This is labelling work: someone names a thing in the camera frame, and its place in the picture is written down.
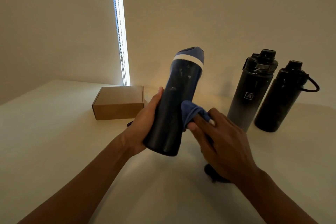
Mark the person's right hand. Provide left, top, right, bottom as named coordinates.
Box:
left=187, top=107, right=260, bottom=188

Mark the person's right forearm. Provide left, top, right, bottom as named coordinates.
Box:
left=237, top=168, right=318, bottom=224

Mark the navy bottle with blue lid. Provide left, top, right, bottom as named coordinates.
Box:
left=142, top=46, right=205, bottom=157

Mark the person's left forearm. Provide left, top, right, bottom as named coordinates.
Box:
left=18, top=134, right=136, bottom=224

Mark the brown paper box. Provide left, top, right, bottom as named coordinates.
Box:
left=91, top=85, right=145, bottom=121

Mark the black bottle with loop handle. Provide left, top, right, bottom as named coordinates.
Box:
left=254, top=60, right=320, bottom=133

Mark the blue cloth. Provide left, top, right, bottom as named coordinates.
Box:
left=181, top=100, right=231, bottom=184

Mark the beaded blind chain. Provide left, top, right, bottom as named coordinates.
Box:
left=110, top=0, right=128, bottom=86

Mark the black grey gradient bottle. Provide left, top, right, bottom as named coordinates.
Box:
left=227, top=49, right=279, bottom=132

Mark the person's left hand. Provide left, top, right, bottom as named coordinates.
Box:
left=122, top=86, right=164, bottom=156

